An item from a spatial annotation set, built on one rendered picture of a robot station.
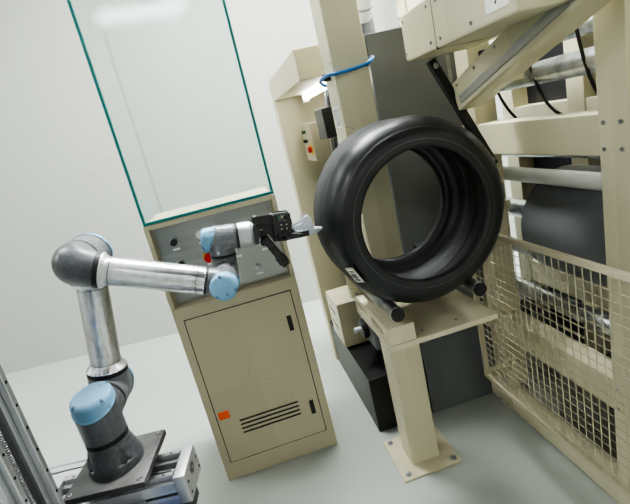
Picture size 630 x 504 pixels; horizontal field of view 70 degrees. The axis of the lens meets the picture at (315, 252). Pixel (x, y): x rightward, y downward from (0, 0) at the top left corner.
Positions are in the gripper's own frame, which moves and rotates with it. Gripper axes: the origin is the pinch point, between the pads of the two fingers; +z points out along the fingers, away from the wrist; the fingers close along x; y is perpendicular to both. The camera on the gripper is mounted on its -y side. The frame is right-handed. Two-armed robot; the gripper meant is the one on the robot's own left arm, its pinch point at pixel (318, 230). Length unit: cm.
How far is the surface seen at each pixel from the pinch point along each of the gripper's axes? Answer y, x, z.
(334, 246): -3.8, -8.1, 2.6
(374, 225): -6.5, 24.8, 26.3
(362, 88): 42, 25, 26
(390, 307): -25.6, -9.1, 18.1
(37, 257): -45, 282, -191
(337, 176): 16.3, -7.6, 5.7
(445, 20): 55, -6, 41
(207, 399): -81, 55, -48
